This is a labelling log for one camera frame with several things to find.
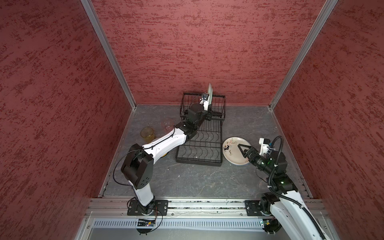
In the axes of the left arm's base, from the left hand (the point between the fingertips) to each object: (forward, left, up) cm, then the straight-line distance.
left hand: (208, 105), depth 82 cm
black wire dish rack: (-11, +1, -26) cm, 29 cm away
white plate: (-14, -16, -27) cm, 34 cm away
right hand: (-22, -16, -12) cm, 29 cm away
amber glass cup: (-2, +40, -26) cm, 48 cm away
